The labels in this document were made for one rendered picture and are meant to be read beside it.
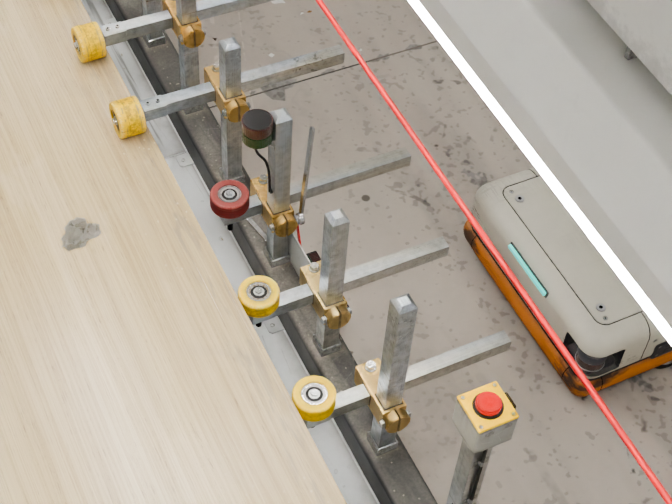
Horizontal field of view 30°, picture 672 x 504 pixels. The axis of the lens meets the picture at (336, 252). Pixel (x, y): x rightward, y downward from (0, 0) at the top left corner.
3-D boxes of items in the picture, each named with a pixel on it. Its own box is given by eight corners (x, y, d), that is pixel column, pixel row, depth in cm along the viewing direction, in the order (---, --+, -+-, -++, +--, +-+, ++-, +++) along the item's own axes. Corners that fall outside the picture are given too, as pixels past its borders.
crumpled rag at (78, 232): (81, 212, 249) (80, 204, 247) (106, 229, 247) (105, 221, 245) (49, 239, 245) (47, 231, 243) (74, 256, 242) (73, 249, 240)
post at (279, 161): (280, 260, 275) (285, 104, 238) (287, 272, 273) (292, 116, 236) (266, 265, 274) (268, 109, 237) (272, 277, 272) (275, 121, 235)
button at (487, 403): (492, 393, 191) (493, 386, 189) (505, 413, 188) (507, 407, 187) (469, 402, 189) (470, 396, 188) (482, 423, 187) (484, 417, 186)
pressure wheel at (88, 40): (96, 15, 272) (108, 50, 271) (93, 27, 280) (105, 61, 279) (70, 22, 270) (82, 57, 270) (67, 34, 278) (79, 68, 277)
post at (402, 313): (385, 436, 246) (408, 289, 209) (393, 451, 244) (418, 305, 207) (369, 443, 245) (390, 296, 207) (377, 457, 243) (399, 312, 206)
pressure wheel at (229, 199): (240, 209, 266) (240, 172, 257) (255, 236, 261) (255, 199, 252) (205, 220, 263) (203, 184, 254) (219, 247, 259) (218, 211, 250)
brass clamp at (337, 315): (323, 273, 254) (325, 258, 250) (353, 323, 246) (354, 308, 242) (296, 283, 252) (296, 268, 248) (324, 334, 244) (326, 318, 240)
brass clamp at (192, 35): (185, 7, 287) (184, -10, 283) (208, 44, 279) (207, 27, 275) (160, 14, 285) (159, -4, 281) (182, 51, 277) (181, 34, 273)
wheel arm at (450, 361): (500, 340, 246) (503, 327, 243) (509, 353, 244) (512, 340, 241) (298, 417, 233) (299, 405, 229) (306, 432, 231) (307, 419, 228)
